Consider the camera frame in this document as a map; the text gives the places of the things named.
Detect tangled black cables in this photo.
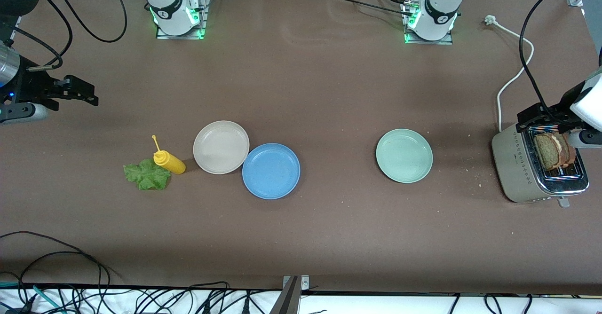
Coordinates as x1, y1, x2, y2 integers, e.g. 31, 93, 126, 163
113, 281, 283, 314

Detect grey metal bar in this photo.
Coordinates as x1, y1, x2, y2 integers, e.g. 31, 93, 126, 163
269, 276, 301, 314

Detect black base cable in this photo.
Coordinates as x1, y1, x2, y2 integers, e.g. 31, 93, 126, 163
329, 0, 419, 18

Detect teal cable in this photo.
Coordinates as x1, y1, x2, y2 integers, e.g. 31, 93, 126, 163
0, 282, 64, 314

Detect beige round plate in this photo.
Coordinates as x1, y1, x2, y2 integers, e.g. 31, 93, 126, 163
193, 120, 250, 175

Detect blue round plate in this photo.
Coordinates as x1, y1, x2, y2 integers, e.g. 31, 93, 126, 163
242, 143, 301, 200

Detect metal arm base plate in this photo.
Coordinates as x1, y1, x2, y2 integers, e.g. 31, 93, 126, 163
155, 0, 210, 40
404, 1, 454, 46

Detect yellow mustard squeeze bottle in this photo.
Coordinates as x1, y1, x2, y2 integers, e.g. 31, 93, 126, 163
151, 135, 186, 175

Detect silver two-slot toaster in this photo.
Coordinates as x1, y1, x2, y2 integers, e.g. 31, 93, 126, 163
491, 121, 590, 209

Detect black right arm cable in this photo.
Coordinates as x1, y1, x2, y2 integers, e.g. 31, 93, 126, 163
0, 0, 128, 72

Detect thin black hanging cables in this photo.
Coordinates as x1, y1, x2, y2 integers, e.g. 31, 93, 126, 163
449, 294, 534, 314

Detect green lettuce leaf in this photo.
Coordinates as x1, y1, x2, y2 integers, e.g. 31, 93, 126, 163
123, 158, 172, 191

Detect brown bread slice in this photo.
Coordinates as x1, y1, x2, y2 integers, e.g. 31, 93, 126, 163
534, 133, 562, 171
557, 133, 577, 166

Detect metal corner bracket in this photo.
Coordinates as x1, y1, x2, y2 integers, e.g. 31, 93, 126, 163
282, 275, 310, 291

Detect white toaster power cord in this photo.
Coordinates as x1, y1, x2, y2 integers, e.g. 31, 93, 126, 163
484, 15, 535, 133

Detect pale green round plate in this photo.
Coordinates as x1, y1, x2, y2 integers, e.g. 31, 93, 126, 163
375, 128, 434, 184

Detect brown table mat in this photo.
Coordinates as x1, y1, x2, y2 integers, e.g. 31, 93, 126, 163
0, 0, 602, 296

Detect black looped cable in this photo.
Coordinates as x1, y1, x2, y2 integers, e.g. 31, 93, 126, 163
0, 231, 124, 314

